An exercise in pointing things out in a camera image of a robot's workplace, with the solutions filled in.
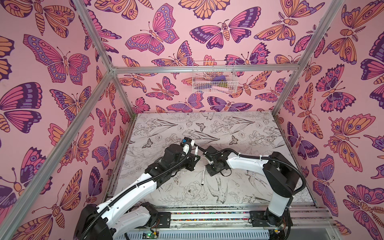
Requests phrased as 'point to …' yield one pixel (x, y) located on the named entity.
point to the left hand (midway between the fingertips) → (200, 156)
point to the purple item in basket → (221, 78)
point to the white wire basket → (214, 77)
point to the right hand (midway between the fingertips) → (210, 168)
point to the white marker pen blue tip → (196, 150)
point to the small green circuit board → (149, 235)
